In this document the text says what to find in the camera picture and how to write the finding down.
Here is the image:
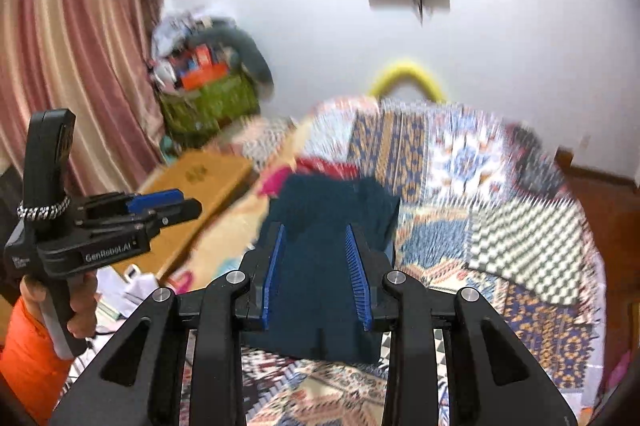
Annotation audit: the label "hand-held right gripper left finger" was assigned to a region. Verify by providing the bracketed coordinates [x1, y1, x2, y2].
[50, 223, 286, 426]

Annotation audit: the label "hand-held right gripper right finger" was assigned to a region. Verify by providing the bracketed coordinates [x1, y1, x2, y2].
[345, 223, 578, 426]

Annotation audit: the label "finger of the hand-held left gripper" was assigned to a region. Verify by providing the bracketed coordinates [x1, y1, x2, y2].
[85, 200, 203, 237]
[80, 189, 185, 214]

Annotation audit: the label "dark teal pants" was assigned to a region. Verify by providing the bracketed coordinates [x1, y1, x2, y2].
[242, 176, 401, 364]

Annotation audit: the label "person's left hand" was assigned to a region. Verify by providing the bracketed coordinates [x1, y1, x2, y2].
[20, 273, 101, 339]

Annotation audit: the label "flat cardboard box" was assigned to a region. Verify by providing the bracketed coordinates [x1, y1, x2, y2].
[112, 150, 253, 279]

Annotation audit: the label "white plastic bag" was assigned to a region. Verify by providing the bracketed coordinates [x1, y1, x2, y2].
[120, 268, 163, 307]

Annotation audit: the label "pink cloth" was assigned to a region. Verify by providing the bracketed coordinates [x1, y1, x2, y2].
[259, 166, 292, 197]

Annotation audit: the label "green fabric bag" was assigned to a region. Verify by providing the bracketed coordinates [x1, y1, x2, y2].
[157, 70, 261, 139]

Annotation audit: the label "red cloth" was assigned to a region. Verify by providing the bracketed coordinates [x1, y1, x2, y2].
[295, 157, 362, 181]

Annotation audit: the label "orange box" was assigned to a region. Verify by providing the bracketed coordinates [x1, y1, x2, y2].
[179, 46, 227, 89]

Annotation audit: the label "patchwork printed blanket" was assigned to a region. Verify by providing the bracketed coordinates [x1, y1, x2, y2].
[180, 98, 606, 426]

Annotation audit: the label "grey cloth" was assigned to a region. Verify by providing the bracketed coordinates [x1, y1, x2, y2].
[210, 18, 276, 99]

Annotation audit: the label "striped maroon curtain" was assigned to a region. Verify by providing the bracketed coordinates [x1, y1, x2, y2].
[0, 0, 168, 201]

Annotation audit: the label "yellow curved object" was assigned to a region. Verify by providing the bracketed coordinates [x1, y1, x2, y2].
[369, 58, 447, 102]

